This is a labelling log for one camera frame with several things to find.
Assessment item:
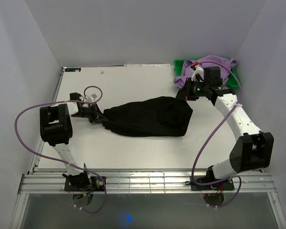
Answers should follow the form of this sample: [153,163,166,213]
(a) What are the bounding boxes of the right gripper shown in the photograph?
[175,78,209,101]

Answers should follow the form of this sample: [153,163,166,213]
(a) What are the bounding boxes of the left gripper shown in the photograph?
[71,103,109,124]

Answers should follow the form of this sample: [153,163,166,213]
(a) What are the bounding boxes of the black trousers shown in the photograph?
[102,96,193,137]

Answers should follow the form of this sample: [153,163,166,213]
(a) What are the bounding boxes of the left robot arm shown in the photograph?
[40,93,105,192]

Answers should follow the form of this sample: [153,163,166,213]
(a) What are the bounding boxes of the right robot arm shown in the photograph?
[176,62,274,189]

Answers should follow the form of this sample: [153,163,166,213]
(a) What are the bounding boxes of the purple trousers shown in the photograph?
[173,55,238,89]

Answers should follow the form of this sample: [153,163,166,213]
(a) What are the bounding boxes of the blue label sticker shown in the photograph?
[64,68,81,72]

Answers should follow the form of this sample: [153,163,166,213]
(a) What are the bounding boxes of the green plastic bin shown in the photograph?
[174,58,242,94]

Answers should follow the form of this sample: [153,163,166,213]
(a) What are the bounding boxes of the papers behind table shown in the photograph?
[123,63,171,67]

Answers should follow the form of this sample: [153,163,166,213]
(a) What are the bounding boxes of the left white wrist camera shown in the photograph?
[85,94,97,103]

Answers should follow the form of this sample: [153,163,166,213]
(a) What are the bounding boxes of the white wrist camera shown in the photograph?
[190,62,204,82]
[85,94,97,103]

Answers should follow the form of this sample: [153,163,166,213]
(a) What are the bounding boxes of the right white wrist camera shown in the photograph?
[190,62,204,82]

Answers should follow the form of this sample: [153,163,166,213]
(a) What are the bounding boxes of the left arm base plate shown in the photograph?
[63,177,107,192]

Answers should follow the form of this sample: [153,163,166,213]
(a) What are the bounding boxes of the aluminium frame rail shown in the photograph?
[18,171,276,194]

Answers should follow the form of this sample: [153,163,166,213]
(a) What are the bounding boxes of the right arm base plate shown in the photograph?
[184,175,235,191]

